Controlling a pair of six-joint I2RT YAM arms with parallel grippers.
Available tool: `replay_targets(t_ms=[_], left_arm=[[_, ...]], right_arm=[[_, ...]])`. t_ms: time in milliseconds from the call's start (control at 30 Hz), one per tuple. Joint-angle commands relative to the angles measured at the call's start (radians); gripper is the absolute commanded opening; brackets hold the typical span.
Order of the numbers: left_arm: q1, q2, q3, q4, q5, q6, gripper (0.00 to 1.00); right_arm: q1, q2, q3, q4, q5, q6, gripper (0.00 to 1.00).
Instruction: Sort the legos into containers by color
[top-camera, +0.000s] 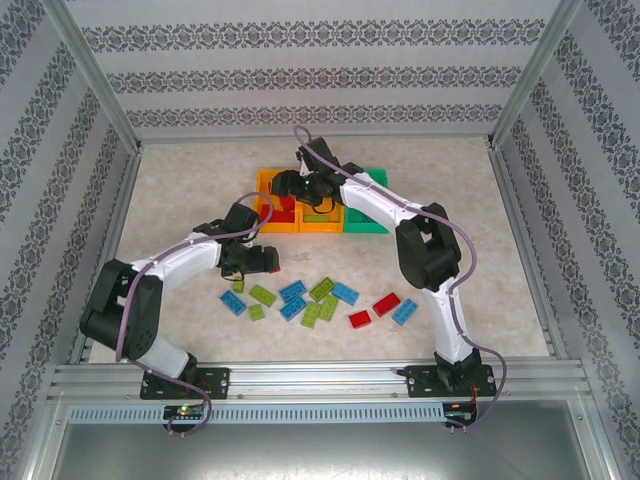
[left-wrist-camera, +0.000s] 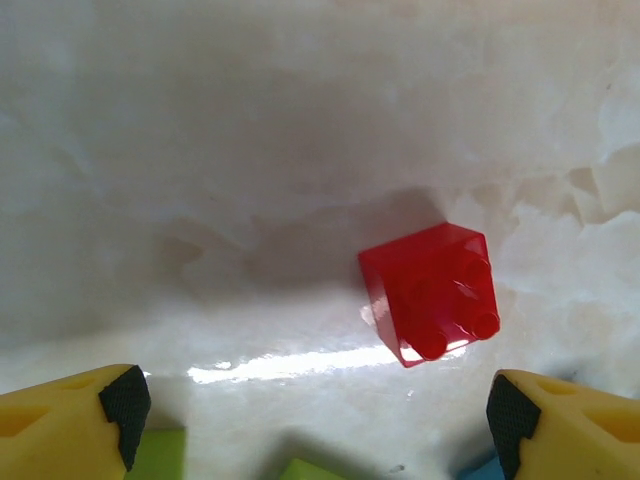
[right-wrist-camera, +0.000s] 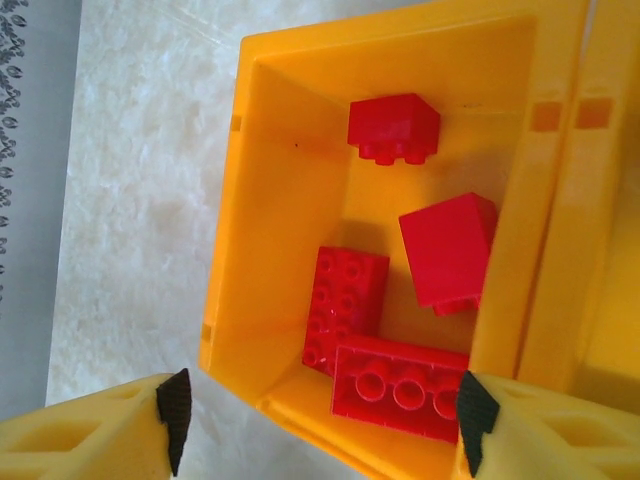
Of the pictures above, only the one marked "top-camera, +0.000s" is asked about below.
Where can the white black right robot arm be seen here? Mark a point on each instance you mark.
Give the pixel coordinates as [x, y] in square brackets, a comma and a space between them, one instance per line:
[375, 202]

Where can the grey sheet metal panel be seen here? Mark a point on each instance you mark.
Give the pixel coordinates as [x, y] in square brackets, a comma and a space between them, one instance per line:
[320, 455]

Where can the orange plastic storage bin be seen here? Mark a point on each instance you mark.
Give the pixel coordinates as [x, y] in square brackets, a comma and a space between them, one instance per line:
[265, 227]
[320, 227]

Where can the green plastic storage bin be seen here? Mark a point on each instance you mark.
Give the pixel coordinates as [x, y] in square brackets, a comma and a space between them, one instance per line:
[365, 227]

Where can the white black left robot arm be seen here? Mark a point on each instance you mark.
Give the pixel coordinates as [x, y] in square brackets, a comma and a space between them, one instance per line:
[175, 260]

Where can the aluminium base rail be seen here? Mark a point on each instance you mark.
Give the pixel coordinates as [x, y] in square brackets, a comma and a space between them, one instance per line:
[310, 380]

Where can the aluminium side frame rail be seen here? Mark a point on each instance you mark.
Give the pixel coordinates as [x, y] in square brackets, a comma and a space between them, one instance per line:
[122, 200]
[510, 200]

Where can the small lime green lego brick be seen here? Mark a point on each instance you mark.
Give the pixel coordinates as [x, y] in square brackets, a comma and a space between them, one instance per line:
[239, 286]
[256, 312]

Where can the small controller circuit board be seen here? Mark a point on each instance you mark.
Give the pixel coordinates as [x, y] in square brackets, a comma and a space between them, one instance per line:
[457, 411]
[182, 411]

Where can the aluminium horizontal frame beam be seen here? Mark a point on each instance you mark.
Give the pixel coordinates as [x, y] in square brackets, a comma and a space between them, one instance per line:
[310, 139]

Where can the blue lego brick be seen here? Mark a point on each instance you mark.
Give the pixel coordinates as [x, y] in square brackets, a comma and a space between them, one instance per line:
[293, 290]
[405, 311]
[232, 302]
[346, 293]
[293, 307]
[367, 219]

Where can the aluminium frame corner post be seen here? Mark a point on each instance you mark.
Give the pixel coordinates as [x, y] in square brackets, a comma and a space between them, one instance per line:
[535, 70]
[90, 70]

